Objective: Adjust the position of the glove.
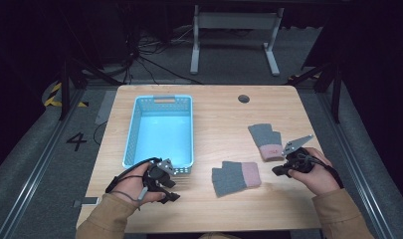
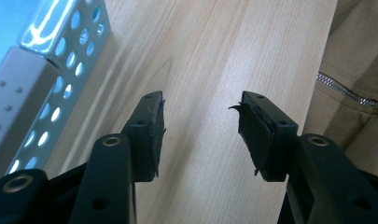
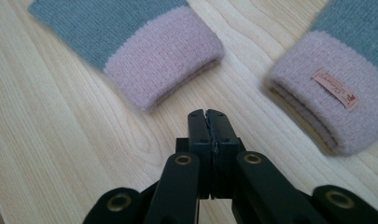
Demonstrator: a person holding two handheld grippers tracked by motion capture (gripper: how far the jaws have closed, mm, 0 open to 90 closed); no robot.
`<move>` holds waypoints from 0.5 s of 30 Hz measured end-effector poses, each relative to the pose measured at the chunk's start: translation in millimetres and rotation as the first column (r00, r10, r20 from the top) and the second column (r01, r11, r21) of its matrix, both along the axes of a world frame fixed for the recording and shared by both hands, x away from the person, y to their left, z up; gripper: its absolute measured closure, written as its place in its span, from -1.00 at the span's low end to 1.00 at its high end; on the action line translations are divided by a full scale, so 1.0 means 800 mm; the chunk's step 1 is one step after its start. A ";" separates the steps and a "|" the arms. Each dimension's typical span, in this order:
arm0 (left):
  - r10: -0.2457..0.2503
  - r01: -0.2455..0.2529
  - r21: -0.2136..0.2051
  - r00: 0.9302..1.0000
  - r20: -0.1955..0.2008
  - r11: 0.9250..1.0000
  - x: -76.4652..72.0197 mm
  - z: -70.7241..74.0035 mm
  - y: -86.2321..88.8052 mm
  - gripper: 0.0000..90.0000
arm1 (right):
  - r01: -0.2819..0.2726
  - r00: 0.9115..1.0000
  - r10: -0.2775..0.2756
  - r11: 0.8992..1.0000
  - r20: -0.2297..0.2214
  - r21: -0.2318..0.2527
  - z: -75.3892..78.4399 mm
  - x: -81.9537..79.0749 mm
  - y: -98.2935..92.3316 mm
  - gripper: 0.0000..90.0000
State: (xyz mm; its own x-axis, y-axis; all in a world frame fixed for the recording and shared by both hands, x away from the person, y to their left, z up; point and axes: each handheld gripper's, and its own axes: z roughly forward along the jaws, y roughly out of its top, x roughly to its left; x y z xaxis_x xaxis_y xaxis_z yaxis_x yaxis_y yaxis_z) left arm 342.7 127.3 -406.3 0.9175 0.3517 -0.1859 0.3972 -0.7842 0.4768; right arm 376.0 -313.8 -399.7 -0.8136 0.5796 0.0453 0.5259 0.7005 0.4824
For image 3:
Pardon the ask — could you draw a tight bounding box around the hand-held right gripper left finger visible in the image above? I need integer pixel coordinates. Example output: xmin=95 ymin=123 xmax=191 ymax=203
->
xmin=175 ymin=108 xmax=214 ymax=200

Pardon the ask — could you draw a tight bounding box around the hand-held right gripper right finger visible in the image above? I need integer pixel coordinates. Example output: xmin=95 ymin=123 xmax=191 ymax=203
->
xmin=206 ymin=108 xmax=243 ymax=200

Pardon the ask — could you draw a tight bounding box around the grey sock with pink cuff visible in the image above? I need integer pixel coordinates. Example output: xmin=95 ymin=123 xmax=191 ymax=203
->
xmin=27 ymin=0 xmax=226 ymax=112

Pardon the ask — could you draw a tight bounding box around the grey sock pink labelled cuff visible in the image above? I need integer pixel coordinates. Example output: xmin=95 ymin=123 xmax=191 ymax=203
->
xmin=266 ymin=0 xmax=378 ymax=157

